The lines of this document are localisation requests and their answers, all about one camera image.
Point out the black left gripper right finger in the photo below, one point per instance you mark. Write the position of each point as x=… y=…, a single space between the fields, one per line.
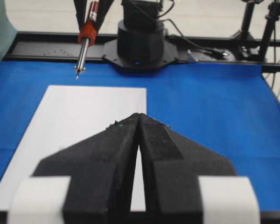
x=171 y=164

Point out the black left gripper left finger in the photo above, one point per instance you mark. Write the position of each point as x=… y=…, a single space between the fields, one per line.
x=102 y=169

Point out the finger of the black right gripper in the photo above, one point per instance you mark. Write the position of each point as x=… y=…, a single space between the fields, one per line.
x=103 y=8
x=80 y=7

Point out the red-handled soldering iron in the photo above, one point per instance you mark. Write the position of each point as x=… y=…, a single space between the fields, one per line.
x=87 y=36

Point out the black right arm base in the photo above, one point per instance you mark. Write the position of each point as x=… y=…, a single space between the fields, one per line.
x=140 y=42

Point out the large white base board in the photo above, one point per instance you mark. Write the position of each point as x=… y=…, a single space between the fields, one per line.
x=65 y=115

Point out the blue table cloth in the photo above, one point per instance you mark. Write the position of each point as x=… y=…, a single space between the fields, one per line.
x=225 y=107

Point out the black tripod stand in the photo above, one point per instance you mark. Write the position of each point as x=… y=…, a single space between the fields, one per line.
x=258 y=31

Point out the black aluminium frame rail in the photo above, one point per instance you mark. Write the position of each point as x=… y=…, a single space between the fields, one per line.
x=63 y=47

